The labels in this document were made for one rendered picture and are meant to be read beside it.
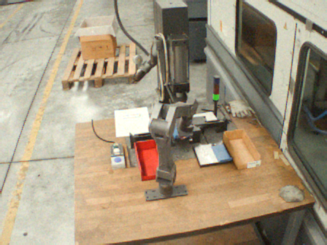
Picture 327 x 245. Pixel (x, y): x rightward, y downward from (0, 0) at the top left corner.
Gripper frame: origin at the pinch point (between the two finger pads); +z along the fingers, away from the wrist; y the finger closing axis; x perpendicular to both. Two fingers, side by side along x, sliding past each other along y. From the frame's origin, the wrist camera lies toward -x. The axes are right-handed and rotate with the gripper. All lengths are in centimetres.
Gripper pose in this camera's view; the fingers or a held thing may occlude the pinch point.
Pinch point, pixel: (182, 135)
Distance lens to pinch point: 186.0
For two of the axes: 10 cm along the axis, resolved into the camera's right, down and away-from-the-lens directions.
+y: -1.7, -8.7, 4.6
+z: -0.8, 4.8, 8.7
